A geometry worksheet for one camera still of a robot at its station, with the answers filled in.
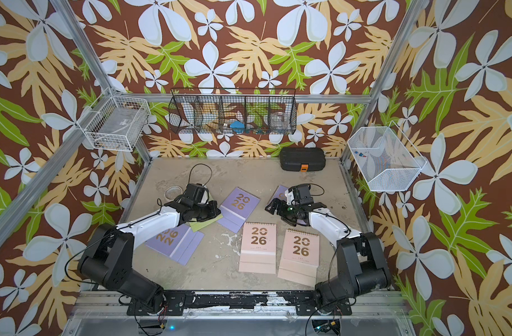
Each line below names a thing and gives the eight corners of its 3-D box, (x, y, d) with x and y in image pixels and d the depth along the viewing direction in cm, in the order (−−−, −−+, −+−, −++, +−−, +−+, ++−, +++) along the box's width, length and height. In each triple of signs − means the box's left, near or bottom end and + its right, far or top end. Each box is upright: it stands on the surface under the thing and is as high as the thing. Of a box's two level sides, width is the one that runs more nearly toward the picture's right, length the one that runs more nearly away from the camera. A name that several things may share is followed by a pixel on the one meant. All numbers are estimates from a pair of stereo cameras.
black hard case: (281, 173, 116) (282, 166, 112) (279, 154, 126) (280, 147, 121) (325, 173, 116) (328, 166, 112) (320, 154, 126) (322, 147, 121)
